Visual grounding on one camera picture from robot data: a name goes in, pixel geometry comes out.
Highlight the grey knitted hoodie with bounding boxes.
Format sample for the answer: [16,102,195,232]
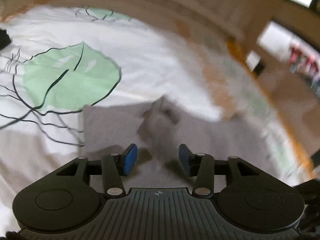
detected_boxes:
[82,97,299,189]

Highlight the black folded cloth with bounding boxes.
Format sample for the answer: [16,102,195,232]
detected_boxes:
[0,29,11,50]

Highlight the white leaf-print duvet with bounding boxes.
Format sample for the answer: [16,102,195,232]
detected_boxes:
[1,2,313,233]

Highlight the red clothes pile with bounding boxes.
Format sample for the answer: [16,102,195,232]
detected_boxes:
[289,44,319,87]

